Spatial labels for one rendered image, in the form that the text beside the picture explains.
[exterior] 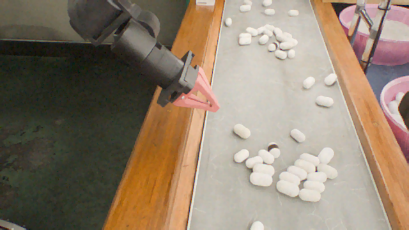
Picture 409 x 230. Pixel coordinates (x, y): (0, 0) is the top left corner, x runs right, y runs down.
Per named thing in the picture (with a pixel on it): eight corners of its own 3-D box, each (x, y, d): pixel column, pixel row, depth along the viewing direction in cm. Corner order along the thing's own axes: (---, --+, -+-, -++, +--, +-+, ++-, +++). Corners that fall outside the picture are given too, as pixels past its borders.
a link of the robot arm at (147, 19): (64, 22, 52) (103, -17, 49) (89, 2, 61) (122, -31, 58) (124, 78, 57) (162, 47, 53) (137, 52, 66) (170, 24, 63)
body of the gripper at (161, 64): (198, 55, 61) (164, 27, 58) (189, 86, 53) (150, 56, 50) (176, 78, 64) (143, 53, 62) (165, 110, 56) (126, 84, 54)
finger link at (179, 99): (232, 83, 63) (192, 51, 60) (230, 106, 57) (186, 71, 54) (208, 105, 67) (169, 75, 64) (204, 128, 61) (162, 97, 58)
